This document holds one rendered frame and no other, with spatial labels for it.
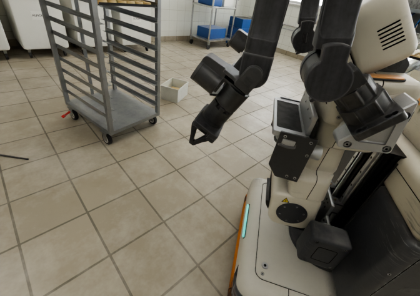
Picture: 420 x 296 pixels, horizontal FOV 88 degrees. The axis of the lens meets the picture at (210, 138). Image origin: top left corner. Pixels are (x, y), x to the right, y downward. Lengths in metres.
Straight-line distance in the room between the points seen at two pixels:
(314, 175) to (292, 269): 0.41
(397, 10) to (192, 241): 1.18
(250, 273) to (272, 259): 0.11
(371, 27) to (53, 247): 1.44
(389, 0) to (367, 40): 0.07
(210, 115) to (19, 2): 3.37
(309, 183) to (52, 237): 1.21
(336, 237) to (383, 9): 0.63
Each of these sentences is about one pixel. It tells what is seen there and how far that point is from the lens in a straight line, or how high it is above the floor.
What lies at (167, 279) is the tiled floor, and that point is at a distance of 1.21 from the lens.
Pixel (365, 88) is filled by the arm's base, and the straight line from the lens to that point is 0.49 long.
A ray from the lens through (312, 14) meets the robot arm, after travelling 0.87.
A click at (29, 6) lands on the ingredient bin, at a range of 3.73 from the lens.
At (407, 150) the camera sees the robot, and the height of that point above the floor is 0.81.
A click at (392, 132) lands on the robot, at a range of 0.54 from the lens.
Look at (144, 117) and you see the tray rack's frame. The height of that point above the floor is 0.15.
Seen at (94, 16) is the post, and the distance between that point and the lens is 1.47.
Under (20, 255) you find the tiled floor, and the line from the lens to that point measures 1.42.
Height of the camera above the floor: 1.12
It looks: 35 degrees down
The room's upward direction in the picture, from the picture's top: 10 degrees clockwise
